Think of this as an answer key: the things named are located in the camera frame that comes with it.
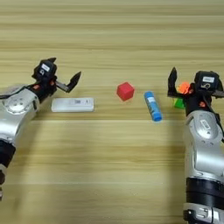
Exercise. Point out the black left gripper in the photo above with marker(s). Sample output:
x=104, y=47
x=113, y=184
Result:
x=43, y=89

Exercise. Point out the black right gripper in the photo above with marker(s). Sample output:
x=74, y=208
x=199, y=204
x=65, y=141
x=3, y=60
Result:
x=198, y=100

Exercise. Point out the blue glue stick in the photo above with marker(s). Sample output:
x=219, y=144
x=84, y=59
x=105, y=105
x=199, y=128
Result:
x=153, y=106

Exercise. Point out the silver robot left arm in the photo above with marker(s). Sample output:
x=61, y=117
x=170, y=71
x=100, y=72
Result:
x=16, y=116

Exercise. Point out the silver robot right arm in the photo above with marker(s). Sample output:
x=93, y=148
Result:
x=204, y=151

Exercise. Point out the orange block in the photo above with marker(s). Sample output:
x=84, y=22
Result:
x=183, y=87

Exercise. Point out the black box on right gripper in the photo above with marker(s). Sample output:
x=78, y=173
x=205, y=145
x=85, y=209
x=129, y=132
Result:
x=207, y=81

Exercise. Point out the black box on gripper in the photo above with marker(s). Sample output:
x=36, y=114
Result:
x=207, y=81
x=45, y=70

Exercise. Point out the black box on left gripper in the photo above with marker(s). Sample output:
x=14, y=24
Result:
x=45, y=70

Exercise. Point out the green block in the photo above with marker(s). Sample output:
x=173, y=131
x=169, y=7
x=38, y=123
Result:
x=179, y=103

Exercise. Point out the white rectangular dongle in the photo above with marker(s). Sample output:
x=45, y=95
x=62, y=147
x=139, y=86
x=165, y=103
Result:
x=73, y=105

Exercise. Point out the red cube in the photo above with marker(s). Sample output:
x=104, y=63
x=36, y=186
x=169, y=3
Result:
x=125, y=92

